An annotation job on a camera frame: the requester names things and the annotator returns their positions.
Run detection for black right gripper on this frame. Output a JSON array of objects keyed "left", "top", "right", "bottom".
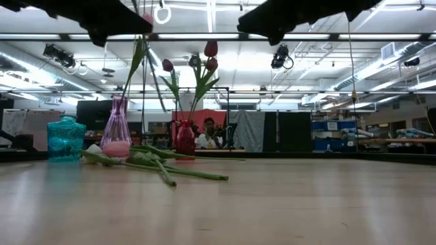
[{"left": 236, "top": 0, "right": 345, "bottom": 46}]

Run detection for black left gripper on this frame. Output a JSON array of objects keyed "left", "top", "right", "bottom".
[{"left": 50, "top": 0, "right": 154, "bottom": 47}]

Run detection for purple glass vase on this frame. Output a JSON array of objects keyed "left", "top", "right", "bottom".
[{"left": 99, "top": 95, "right": 132, "bottom": 159}]

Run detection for white artificial tulip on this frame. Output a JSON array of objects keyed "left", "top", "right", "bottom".
[{"left": 80, "top": 143, "right": 230, "bottom": 182}]

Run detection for red glass vase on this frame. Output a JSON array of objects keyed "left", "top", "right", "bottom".
[{"left": 176, "top": 119, "right": 196, "bottom": 159}]

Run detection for teal glass vase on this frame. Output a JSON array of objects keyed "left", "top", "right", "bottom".
[{"left": 46, "top": 114, "right": 87, "bottom": 163}]

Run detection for overhead light bar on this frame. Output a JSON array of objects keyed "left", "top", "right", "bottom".
[{"left": 0, "top": 33, "right": 436, "bottom": 42}]

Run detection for black monitor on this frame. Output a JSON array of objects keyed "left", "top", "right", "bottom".
[{"left": 76, "top": 99, "right": 119, "bottom": 131}]

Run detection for red cloth backdrop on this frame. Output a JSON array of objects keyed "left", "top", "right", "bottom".
[{"left": 172, "top": 109, "right": 228, "bottom": 135}]

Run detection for grey cloth backdrop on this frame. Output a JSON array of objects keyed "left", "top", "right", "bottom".
[{"left": 228, "top": 111, "right": 266, "bottom": 153}]

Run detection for black panel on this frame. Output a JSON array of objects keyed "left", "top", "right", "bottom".
[{"left": 264, "top": 111, "right": 313, "bottom": 153}]

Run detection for blue storage bin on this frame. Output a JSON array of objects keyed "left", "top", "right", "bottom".
[
  {"left": 312, "top": 138, "right": 357, "bottom": 152},
  {"left": 311, "top": 120, "right": 357, "bottom": 132}
]

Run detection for person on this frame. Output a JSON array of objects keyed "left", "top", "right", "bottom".
[{"left": 196, "top": 117, "right": 224, "bottom": 150}]

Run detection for whiteboard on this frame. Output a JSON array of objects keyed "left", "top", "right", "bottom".
[{"left": 1, "top": 110, "right": 65, "bottom": 152}]

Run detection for wooden workbench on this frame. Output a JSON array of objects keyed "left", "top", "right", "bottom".
[{"left": 357, "top": 137, "right": 436, "bottom": 145}]

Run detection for white hanging ring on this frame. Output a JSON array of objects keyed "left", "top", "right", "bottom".
[{"left": 153, "top": 5, "right": 172, "bottom": 25}]

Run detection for black metal stand frame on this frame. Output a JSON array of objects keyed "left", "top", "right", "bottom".
[{"left": 175, "top": 86, "right": 231, "bottom": 150}]

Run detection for yellow hanging cable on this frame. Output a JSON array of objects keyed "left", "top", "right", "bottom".
[{"left": 346, "top": 12, "right": 358, "bottom": 103}]

